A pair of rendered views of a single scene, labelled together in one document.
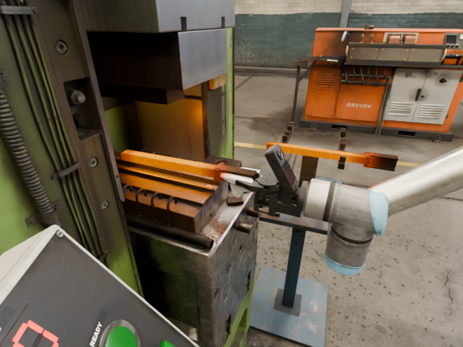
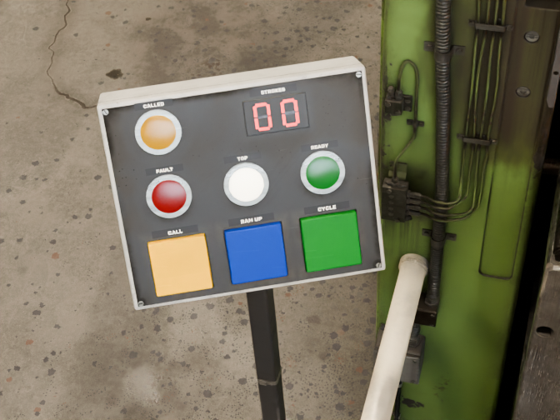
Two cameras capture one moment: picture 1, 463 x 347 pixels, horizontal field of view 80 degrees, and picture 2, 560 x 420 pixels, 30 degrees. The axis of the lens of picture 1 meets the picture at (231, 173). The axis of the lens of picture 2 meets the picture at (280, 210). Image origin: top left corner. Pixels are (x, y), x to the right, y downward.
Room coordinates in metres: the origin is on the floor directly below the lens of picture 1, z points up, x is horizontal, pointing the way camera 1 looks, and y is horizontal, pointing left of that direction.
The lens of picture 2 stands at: (0.04, -0.82, 2.07)
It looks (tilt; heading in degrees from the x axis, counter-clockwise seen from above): 48 degrees down; 86
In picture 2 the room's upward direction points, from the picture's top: 5 degrees counter-clockwise
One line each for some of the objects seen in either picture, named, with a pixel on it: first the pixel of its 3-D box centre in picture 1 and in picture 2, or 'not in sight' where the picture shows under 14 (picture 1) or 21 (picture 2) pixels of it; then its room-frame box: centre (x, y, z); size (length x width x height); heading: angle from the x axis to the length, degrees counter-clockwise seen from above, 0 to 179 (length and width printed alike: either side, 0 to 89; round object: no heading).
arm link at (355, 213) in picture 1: (355, 208); not in sight; (0.50, -0.27, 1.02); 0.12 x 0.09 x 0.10; 67
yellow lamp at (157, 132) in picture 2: not in sight; (157, 132); (-0.04, 0.15, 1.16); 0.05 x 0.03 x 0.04; 157
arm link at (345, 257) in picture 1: (346, 244); not in sight; (0.50, -0.28, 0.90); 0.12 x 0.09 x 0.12; 161
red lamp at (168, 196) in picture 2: not in sight; (168, 196); (-0.04, 0.10, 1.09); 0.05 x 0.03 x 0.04; 157
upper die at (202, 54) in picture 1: (125, 51); not in sight; (0.69, 0.24, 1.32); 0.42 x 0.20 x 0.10; 67
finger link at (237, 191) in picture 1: (236, 186); not in sight; (0.59, -0.01, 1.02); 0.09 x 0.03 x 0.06; 70
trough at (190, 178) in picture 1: (151, 171); not in sight; (0.71, 0.23, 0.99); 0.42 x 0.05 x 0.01; 67
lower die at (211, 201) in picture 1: (148, 186); not in sight; (0.69, 0.24, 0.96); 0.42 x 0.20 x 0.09; 67
